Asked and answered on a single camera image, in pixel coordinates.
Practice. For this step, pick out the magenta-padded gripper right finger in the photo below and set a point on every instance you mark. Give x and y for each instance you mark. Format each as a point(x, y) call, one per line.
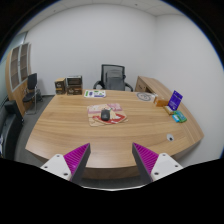
point(146, 159)

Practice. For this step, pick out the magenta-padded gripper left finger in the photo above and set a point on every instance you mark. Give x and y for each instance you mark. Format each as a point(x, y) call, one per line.
point(77, 159)

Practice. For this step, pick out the black computer mouse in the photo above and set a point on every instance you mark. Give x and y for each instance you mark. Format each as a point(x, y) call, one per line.
point(105, 115)

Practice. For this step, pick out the cartoon print mouse pad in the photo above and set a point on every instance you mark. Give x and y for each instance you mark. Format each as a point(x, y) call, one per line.
point(118, 116)

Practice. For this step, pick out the green teal small box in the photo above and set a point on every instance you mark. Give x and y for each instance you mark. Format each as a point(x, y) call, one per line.
point(180, 116)

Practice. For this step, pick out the small orange box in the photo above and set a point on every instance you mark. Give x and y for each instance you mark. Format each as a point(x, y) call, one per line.
point(162, 102)

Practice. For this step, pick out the white sheet with round print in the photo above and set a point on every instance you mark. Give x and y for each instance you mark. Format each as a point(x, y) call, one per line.
point(145, 96)

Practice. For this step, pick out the purple standing card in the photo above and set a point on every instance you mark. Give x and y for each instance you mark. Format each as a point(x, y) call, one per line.
point(175, 100)

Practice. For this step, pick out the white green purple printed sheet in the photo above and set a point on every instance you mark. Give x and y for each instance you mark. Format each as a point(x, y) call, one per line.
point(95, 94)

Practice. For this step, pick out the black sofa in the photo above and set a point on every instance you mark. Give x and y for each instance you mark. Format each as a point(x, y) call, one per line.
point(9, 130)

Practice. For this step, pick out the wooden side desk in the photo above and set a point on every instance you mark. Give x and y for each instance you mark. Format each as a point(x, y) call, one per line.
point(148, 85)

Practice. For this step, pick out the small brown cardboard box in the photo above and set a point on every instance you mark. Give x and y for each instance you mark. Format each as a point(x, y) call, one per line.
point(60, 86)

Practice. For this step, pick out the open black box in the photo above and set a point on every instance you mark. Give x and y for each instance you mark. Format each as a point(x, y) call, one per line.
point(74, 80)

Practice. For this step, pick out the black mesh office chair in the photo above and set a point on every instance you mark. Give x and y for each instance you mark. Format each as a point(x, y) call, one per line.
point(114, 79)

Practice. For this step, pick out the black visitor chair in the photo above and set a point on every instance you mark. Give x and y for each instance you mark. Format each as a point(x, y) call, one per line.
point(32, 83)

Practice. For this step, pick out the wooden shelf unit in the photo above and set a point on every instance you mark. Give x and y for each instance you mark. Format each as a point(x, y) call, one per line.
point(17, 75)

